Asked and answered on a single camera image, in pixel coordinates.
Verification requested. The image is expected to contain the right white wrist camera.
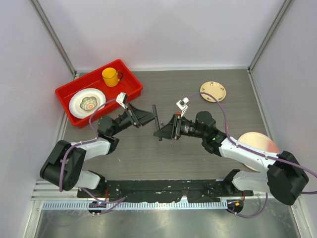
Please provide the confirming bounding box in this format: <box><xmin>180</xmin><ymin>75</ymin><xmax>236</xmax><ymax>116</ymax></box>
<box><xmin>176</xmin><ymin>97</ymin><xmax>189</xmax><ymax>117</ymax></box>

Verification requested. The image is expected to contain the small patterned bowl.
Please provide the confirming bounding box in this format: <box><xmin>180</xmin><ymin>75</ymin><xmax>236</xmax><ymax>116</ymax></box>
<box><xmin>79</xmin><ymin>96</ymin><xmax>98</xmax><ymax>111</ymax></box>

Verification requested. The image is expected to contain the cream floral plate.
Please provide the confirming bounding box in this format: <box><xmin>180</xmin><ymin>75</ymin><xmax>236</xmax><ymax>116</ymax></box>
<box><xmin>200</xmin><ymin>81</ymin><xmax>226</xmax><ymax>102</ymax></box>

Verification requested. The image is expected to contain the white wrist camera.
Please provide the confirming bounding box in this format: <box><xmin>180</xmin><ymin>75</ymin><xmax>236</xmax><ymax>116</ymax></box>
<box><xmin>116</xmin><ymin>92</ymin><xmax>128</xmax><ymax>107</ymax></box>
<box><xmin>176</xmin><ymin>97</ymin><xmax>189</xmax><ymax>117</ymax></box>

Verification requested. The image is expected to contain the red plastic tray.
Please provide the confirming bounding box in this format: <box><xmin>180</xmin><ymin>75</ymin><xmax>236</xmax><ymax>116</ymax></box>
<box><xmin>55</xmin><ymin>59</ymin><xmax>143</xmax><ymax>128</ymax></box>

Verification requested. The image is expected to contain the pink white plate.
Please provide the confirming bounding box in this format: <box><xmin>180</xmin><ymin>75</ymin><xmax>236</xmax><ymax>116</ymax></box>
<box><xmin>237</xmin><ymin>131</ymin><xmax>280</xmax><ymax>172</ymax></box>

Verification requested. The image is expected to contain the left aluminium frame post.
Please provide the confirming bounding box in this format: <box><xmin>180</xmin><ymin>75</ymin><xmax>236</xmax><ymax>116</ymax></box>
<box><xmin>30</xmin><ymin>0</ymin><xmax>77</xmax><ymax>78</ymax></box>

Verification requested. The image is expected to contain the white slotted cable duct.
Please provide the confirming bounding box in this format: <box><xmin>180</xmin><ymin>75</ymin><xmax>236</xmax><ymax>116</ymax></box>
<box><xmin>42</xmin><ymin>200</ymin><xmax>227</xmax><ymax>211</ymax></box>

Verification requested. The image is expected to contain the right aluminium frame post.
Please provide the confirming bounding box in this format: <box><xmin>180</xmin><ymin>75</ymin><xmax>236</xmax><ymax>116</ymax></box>
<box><xmin>247</xmin><ymin>0</ymin><xmax>294</xmax><ymax>74</ymax></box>

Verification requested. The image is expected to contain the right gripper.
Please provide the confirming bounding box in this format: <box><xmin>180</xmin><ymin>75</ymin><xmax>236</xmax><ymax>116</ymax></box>
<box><xmin>154</xmin><ymin>114</ymin><xmax>207</xmax><ymax>140</ymax></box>

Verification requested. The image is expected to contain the white paper plate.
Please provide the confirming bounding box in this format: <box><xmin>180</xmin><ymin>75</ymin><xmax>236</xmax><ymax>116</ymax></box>
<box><xmin>68</xmin><ymin>88</ymin><xmax>106</xmax><ymax>119</ymax></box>

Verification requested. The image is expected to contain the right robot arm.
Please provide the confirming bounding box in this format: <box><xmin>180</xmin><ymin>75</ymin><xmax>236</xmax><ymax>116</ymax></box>
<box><xmin>154</xmin><ymin>111</ymin><xmax>309</xmax><ymax>205</ymax></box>

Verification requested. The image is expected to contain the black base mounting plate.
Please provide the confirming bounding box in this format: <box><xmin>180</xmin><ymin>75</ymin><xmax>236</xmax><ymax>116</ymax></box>
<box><xmin>88</xmin><ymin>179</ymin><xmax>254</xmax><ymax>203</ymax></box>

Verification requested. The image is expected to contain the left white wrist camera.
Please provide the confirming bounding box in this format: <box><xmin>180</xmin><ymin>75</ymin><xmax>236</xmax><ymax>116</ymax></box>
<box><xmin>116</xmin><ymin>92</ymin><xmax>128</xmax><ymax>107</ymax></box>

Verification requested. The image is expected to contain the yellow mug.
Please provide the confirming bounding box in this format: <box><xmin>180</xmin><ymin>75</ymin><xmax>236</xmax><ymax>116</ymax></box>
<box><xmin>102</xmin><ymin>67</ymin><xmax>123</xmax><ymax>87</ymax></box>

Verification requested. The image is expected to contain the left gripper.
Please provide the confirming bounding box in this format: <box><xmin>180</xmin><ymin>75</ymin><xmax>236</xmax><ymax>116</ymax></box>
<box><xmin>110</xmin><ymin>103</ymin><xmax>157</xmax><ymax>136</ymax></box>

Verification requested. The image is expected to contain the aluminium frame post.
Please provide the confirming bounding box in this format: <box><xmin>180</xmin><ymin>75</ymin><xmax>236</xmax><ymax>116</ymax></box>
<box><xmin>247</xmin><ymin>0</ymin><xmax>294</xmax><ymax>74</ymax></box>
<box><xmin>30</xmin><ymin>0</ymin><xmax>77</xmax><ymax>78</ymax></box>

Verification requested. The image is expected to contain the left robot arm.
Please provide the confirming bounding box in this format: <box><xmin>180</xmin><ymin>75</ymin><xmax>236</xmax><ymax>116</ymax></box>
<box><xmin>40</xmin><ymin>103</ymin><xmax>158</xmax><ymax>198</ymax></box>

